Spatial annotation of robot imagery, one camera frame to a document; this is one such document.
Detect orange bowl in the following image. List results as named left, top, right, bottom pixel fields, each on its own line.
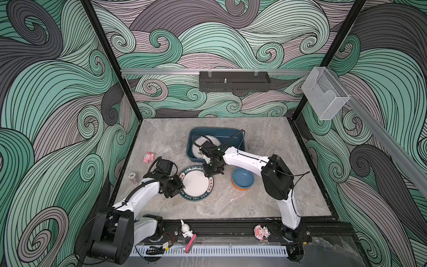
left=232, top=181, right=253, bottom=191

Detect white rabbit figurine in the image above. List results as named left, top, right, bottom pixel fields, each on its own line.
left=180, top=220, right=194, bottom=238

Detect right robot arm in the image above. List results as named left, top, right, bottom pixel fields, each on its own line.
left=199, top=141, right=301, bottom=230

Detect pink pig figurine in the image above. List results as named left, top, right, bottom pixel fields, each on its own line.
left=254, top=225, right=270, bottom=242

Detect teal plastic bin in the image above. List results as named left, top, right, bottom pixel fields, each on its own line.
left=186, top=126, right=246, bottom=162

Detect small pink toy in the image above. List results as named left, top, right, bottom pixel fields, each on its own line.
left=143, top=152, right=155, bottom=164

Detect black perforated wall tray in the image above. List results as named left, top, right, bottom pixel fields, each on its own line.
left=199, top=72, right=271, bottom=95

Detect blue bowl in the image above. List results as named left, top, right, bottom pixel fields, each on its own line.
left=232, top=168, right=255, bottom=186

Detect clear drinking glass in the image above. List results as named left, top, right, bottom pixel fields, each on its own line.
left=250, top=136, right=265, bottom=149

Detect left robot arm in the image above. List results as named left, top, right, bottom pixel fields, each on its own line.
left=86, top=157, right=184, bottom=265

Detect white plate red characters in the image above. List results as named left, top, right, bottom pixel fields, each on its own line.
left=192, top=135, right=221, bottom=159

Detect clear acrylic wall box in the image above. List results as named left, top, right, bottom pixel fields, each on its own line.
left=301, top=67, right=350, bottom=121

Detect aluminium wall rail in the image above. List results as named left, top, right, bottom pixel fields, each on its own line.
left=120, top=68, right=311, bottom=76

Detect white slotted cable duct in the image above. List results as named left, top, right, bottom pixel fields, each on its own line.
left=129, top=245, right=289, bottom=258

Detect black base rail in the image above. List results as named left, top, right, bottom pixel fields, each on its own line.
left=89, top=218, right=354, bottom=246

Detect white plate teal lettered rim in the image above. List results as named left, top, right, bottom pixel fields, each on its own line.
left=179, top=165, right=214, bottom=201

